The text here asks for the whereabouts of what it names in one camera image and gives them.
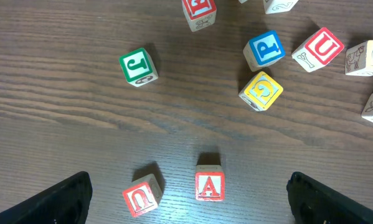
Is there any red u block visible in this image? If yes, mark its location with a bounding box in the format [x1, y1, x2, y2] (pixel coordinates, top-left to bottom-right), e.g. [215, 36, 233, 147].
[291, 27, 344, 72]
[122, 174, 163, 218]

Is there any blue P block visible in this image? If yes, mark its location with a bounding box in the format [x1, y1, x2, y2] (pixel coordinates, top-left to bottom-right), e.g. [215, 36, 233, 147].
[243, 30, 286, 72]

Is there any red Y block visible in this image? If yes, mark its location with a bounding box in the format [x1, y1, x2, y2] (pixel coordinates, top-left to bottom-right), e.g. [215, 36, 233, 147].
[263, 0, 299, 14]

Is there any red A block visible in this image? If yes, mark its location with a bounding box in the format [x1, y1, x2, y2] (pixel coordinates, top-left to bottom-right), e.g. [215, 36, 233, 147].
[195, 165, 225, 202]

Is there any yellow block by P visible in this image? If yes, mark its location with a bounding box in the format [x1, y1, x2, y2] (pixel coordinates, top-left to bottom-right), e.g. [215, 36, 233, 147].
[238, 72, 283, 111]

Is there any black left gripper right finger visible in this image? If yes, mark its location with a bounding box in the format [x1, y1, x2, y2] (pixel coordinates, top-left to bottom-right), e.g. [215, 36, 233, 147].
[286, 172, 373, 224]

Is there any red U block near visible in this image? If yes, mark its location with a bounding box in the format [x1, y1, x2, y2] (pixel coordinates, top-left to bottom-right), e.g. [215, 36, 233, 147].
[122, 174, 163, 218]

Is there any red U block middle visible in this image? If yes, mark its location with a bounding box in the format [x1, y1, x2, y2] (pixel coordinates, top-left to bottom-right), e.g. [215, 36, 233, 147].
[291, 27, 344, 72]

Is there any red G block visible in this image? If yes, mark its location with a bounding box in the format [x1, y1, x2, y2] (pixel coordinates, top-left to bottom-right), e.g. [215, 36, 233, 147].
[182, 0, 217, 32]

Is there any green J block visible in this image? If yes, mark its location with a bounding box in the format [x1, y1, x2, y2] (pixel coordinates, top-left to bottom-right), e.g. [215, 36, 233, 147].
[119, 48, 159, 87]

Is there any yellow O block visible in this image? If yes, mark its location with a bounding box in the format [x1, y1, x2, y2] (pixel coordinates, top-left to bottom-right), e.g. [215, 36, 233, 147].
[345, 40, 373, 77]

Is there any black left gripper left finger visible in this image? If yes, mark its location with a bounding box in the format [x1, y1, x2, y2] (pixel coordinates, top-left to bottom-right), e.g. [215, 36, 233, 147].
[0, 171, 93, 224]

